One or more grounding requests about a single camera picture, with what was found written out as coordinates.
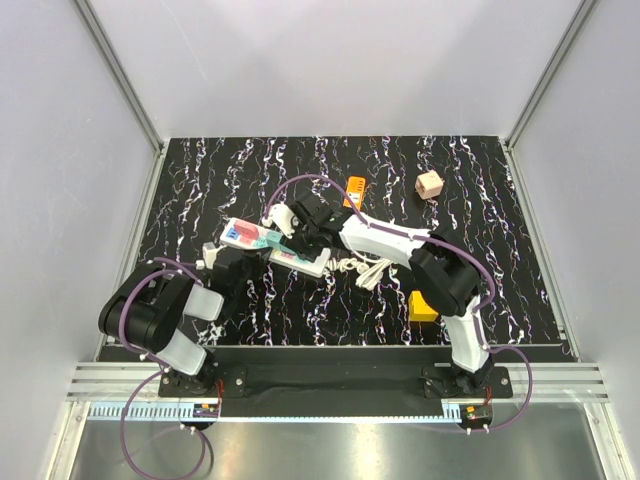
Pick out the white multicolour power strip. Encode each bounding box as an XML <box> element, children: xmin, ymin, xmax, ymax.
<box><xmin>220</xmin><ymin>218</ymin><xmax>331</xmax><ymax>278</ymax></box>

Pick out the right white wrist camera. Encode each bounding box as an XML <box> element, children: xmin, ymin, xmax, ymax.
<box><xmin>261</xmin><ymin>203</ymin><xmax>298</xmax><ymax>238</ymax></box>

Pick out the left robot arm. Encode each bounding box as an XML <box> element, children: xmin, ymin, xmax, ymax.
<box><xmin>98</xmin><ymin>247</ymin><xmax>271</xmax><ymax>396</ymax></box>

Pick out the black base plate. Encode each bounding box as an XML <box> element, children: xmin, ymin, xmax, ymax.
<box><xmin>159</xmin><ymin>346</ymin><xmax>513</xmax><ymax>400</ymax></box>

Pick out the orange power strip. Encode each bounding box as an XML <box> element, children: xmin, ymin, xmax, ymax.
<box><xmin>346</xmin><ymin>176</ymin><xmax>366</xmax><ymax>210</ymax></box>

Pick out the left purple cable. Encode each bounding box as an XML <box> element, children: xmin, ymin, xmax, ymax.
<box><xmin>118</xmin><ymin>255</ymin><xmax>214</xmax><ymax>476</ymax></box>

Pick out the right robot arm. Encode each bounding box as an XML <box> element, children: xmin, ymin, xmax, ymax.
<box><xmin>279</xmin><ymin>194</ymin><xmax>493</xmax><ymax>397</ymax></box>

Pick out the teal usb charger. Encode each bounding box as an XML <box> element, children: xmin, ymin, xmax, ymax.
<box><xmin>265</xmin><ymin>230</ymin><xmax>284</xmax><ymax>250</ymax></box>

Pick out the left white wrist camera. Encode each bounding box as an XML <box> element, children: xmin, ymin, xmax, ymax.
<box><xmin>195</xmin><ymin>242</ymin><xmax>221</xmax><ymax>271</ymax></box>

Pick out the yellow cube socket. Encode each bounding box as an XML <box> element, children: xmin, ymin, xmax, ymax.
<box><xmin>408</xmin><ymin>290</ymin><xmax>439</xmax><ymax>323</ymax></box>

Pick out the pink plug adapter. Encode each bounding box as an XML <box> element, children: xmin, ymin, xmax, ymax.
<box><xmin>233</xmin><ymin>219</ymin><xmax>260</xmax><ymax>242</ymax></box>

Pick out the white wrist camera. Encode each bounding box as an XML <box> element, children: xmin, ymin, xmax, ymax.
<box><xmin>261</xmin><ymin>203</ymin><xmax>298</xmax><ymax>238</ymax></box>
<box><xmin>195</xmin><ymin>242</ymin><xmax>221</xmax><ymax>271</ymax></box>

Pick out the beige cube socket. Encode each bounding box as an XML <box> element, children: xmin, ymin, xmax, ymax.
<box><xmin>415</xmin><ymin>170</ymin><xmax>444</xmax><ymax>200</ymax></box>

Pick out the white coiled power cable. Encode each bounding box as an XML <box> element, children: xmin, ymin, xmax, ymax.
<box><xmin>327</xmin><ymin>252</ymin><xmax>401</xmax><ymax>291</ymax></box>

